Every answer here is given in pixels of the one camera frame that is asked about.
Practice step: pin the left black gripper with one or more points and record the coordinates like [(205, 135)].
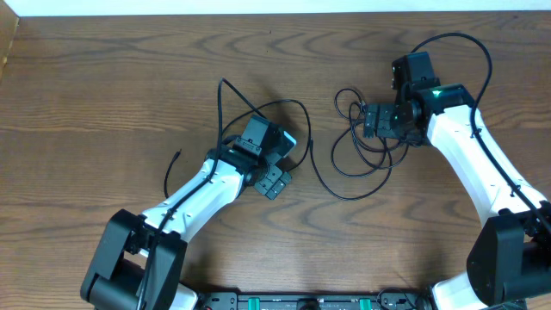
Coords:
[(273, 182)]

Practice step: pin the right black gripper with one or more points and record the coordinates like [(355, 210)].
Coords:
[(378, 121)]

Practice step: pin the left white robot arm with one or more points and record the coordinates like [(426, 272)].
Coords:
[(139, 258)]

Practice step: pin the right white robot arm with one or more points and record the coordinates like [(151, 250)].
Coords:
[(510, 260)]

